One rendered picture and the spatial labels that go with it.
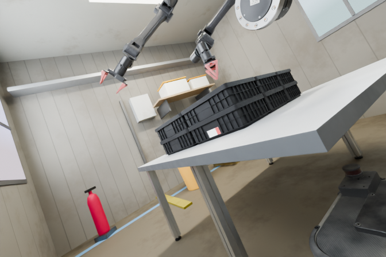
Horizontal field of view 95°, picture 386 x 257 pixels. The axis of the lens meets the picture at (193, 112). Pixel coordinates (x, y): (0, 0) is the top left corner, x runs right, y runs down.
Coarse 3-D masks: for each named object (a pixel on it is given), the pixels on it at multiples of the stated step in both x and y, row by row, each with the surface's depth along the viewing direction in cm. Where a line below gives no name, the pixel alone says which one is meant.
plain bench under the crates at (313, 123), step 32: (384, 64) 84; (320, 96) 72; (352, 96) 42; (256, 128) 62; (288, 128) 39; (320, 128) 30; (160, 160) 124; (192, 160) 68; (224, 160) 52; (160, 192) 156; (224, 224) 77
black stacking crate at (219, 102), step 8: (232, 88) 86; (240, 88) 91; (248, 88) 95; (256, 88) 99; (216, 96) 89; (224, 96) 85; (232, 96) 84; (240, 96) 88; (248, 96) 92; (200, 104) 98; (208, 104) 94; (216, 104) 90; (224, 104) 86; (232, 104) 82; (192, 112) 105; (200, 112) 99; (208, 112) 95; (216, 112) 90; (192, 120) 106; (200, 120) 100
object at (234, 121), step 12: (228, 108) 84; (240, 108) 85; (252, 108) 91; (264, 108) 98; (204, 120) 97; (216, 120) 93; (228, 120) 87; (240, 120) 82; (252, 120) 85; (192, 132) 109; (204, 132) 101; (228, 132) 90
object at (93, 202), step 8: (88, 192) 244; (88, 200) 239; (96, 200) 242; (96, 208) 238; (96, 216) 236; (104, 216) 241; (96, 224) 234; (104, 224) 237; (104, 232) 234; (112, 232) 238; (96, 240) 232
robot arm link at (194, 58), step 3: (201, 36) 96; (198, 39) 99; (201, 39) 95; (198, 42) 98; (207, 42) 96; (213, 42) 99; (207, 45) 97; (210, 45) 97; (210, 48) 98; (192, 54) 99; (195, 54) 97; (192, 57) 100; (195, 57) 99; (198, 57) 98; (192, 60) 101; (195, 60) 100; (198, 60) 101
